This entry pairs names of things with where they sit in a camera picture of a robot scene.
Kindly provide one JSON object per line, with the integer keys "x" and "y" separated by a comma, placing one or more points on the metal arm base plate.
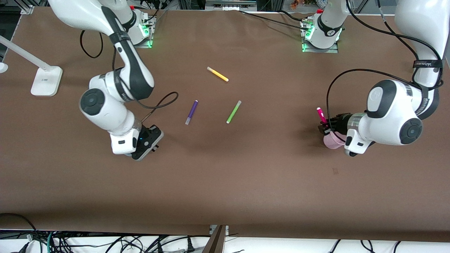
{"x": 330, "y": 51}
{"x": 146, "y": 45}

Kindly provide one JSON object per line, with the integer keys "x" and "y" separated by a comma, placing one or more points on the grey metal power strip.
{"x": 230, "y": 4}

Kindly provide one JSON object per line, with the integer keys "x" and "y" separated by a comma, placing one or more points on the green marker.
{"x": 233, "y": 111}

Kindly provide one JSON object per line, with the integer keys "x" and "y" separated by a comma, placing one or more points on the brown wooden beam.
{"x": 216, "y": 242}

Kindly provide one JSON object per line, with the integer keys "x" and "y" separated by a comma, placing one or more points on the white round object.
{"x": 2, "y": 67}

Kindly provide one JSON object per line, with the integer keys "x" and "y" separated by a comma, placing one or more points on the purple marker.
{"x": 191, "y": 112}

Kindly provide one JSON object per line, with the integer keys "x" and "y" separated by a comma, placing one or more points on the yellow marker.
{"x": 218, "y": 74}

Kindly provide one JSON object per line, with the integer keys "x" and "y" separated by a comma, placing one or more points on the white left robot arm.
{"x": 393, "y": 116}

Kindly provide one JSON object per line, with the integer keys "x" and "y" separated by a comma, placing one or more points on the pink mesh cup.
{"x": 332, "y": 141}

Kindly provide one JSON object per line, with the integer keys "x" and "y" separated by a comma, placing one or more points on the orange small objects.
{"x": 299, "y": 3}

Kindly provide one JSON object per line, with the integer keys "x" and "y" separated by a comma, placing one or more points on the aluminium frame profile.
{"x": 27, "y": 7}

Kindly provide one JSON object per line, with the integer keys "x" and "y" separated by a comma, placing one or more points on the silver metal bracket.
{"x": 212, "y": 229}

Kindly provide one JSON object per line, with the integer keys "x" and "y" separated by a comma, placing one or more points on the black plug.
{"x": 190, "y": 246}

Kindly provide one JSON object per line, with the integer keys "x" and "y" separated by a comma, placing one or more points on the pink marker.
{"x": 321, "y": 115}

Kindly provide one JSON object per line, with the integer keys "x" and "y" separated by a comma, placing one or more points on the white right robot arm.
{"x": 105, "y": 105}

